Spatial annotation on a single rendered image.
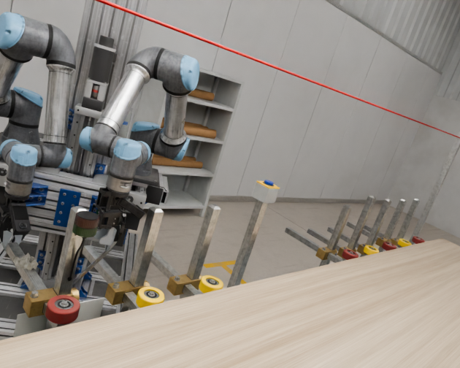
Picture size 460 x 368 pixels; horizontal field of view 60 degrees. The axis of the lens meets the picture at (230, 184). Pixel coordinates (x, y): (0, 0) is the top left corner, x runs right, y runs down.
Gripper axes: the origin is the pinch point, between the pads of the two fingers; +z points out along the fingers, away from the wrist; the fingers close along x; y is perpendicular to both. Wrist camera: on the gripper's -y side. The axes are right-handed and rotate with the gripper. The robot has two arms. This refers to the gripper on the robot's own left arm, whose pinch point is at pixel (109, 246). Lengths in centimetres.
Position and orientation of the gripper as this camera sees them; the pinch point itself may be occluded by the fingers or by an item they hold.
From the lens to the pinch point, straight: 136.1
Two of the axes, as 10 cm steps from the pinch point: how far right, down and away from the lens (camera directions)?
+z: -3.0, 9.2, 2.4
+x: 6.6, 3.8, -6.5
